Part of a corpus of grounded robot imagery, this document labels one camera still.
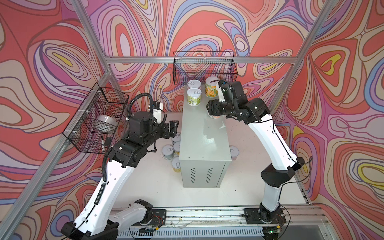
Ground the black wire basket rear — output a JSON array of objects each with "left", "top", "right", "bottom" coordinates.
[{"left": 173, "top": 50, "right": 238, "bottom": 86}]

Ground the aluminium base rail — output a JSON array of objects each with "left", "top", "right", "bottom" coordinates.
[{"left": 85, "top": 205, "right": 328, "bottom": 229}]

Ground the black wire basket left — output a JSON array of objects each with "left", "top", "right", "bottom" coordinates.
[{"left": 63, "top": 83, "right": 129, "bottom": 154}]

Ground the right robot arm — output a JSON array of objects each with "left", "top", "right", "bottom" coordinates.
[{"left": 207, "top": 80, "right": 307, "bottom": 224}]

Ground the yellow can front left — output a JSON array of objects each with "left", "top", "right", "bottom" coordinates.
[{"left": 172, "top": 157, "right": 181, "bottom": 173}]

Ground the pink labelled can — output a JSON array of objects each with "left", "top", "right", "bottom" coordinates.
[{"left": 187, "top": 80, "right": 202, "bottom": 89}]

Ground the green circuit board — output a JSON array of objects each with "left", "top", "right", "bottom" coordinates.
[
  {"left": 263, "top": 226, "right": 282, "bottom": 235},
  {"left": 139, "top": 227, "right": 159, "bottom": 236}
]

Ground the green circuit board right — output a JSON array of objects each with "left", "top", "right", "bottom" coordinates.
[{"left": 263, "top": 226, "right": 282, "bottom": 235}]

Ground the yellow can near cabinet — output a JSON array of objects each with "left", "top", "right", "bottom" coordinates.
[{"left": 173, "top": 142, "right": 181, "bottom": 156}]

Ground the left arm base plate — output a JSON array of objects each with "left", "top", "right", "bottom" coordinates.
[{"left": 134, "top": 209, "right": 167, "bottom": 227}]

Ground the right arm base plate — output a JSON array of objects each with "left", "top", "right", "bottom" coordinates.
[{"left": 244, "top": 208, "right": 287, "bottom": 225}]

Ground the green circuit board left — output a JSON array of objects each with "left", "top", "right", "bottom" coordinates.
[{"left": 139, "top": 227, "right": 159, "bottom": 236}]

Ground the orange green lidded can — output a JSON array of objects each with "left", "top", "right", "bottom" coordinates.
[{"left": 205, "top": 76, "right": 219, "bottom": 98}]

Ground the white tape roll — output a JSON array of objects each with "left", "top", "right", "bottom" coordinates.
[{"left": 97, "top": 115, "right": 118, "bottom": 127}]

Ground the grey can far left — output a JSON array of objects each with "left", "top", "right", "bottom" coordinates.
[{"left": 171, "top": 132, "right": 181, "bottom": 145}]

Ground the grey metal cabinet counter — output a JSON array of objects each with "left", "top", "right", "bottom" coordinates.
[{"left": 180, "top": 87, "right": 232, "bottom": 188}]

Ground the orange red labelled can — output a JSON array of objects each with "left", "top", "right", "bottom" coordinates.
[{"left": 209, "top": 115, "right": 221, "bottom": 119}]

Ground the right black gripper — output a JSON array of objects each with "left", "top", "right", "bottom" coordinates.
[{"left": 206, "top": 99, "right": 237, "bottom": 117}]

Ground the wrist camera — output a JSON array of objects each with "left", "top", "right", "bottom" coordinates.
[
  {"left": 149, "top": 101, "right": 164, "bottom": 123},
  {"left": 218, "top": 80, "right": 228, "bottom": 87}
]

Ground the black wire basket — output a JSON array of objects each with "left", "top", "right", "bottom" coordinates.
[
  {"left": 173, "top": 50, "right": 238, "bottom": 86},
  {"left": 63, "top": 83, "right": 129, "bottom": 154}
]

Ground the white grey can right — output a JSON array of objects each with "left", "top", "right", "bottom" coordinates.
[{"left": 230, "top": 146, "right": 240, "bottom": 161}]

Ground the green labelled can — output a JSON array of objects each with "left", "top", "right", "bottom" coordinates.
[{"left": 187, "top": 88, "right": 202, "bottom": 106}]

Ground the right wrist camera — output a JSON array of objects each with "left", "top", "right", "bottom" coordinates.
[{"left": 218, "top": 80, "right": 228, "bottom": 87}]

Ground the black marker pen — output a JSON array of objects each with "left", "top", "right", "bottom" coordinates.
[{"left": 101, "top": 136, "right": 106, "bottom": 153}]

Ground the teal can left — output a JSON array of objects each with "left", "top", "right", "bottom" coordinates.
[{"left": 162, "top": 145, "right": 175, "bottom": 161}]

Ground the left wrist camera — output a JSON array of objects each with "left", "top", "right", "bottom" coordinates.
[{"left": 149, "top": 101, "right": 164, "bottom": 123}]

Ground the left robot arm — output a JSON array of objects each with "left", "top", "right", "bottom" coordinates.
[{"left": 61, "top": 93, "right": 179, "bottom": 240}]

